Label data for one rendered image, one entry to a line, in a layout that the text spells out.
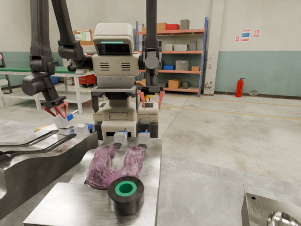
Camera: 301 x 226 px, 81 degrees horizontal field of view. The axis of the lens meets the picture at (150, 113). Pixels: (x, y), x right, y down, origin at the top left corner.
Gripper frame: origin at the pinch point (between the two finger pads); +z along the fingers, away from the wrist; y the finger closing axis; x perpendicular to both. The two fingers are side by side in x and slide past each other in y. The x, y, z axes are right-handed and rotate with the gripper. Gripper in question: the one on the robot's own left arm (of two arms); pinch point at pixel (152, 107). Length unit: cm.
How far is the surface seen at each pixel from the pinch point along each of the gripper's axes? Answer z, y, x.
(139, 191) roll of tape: 24.3, -3.1, -38.4
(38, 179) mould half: 26.4, -36.6, -19.4
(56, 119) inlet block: 5.2, -44.1, 2.9
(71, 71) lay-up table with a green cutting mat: -112, -154, 251
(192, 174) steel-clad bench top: 26.7, 14.9, -10.3
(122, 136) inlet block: 12.8, -12.9, 0.6
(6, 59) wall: -254, -507, 509
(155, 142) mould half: 15.4, 1.4, 0.4
